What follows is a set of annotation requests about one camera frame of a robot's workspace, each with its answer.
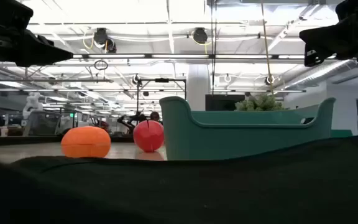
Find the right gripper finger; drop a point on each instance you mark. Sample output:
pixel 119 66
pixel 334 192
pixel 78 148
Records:
pixel 322 35

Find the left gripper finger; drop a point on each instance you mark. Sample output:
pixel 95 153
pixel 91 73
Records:
pixel 48 54

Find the orange toy fruit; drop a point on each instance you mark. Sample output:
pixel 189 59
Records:
pixel 85 141

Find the teal plastic container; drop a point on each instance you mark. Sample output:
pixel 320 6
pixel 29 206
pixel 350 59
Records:
pixel 228 140

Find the white robot figure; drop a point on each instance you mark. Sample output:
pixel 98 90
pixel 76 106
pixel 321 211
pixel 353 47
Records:
pixel 32 104

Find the grey mesh cart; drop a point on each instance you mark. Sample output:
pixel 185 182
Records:
pixel 43 124

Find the green artificial potted plant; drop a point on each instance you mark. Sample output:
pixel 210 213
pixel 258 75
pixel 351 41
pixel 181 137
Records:
pixel 259 104

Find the green box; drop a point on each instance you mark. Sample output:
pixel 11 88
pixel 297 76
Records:
pixel 342 133

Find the black distant screen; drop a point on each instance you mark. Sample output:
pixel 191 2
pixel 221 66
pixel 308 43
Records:
pixel 222 102

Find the white building column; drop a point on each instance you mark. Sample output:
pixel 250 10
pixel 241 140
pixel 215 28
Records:
pixel 197 87

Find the black cloth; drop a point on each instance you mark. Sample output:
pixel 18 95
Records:
pixel 179 193

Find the black aluminium table frame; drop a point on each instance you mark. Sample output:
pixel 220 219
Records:
pixel 26 140

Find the black distant rig frame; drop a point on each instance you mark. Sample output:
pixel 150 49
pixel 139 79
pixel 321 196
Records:
pixel 162 80

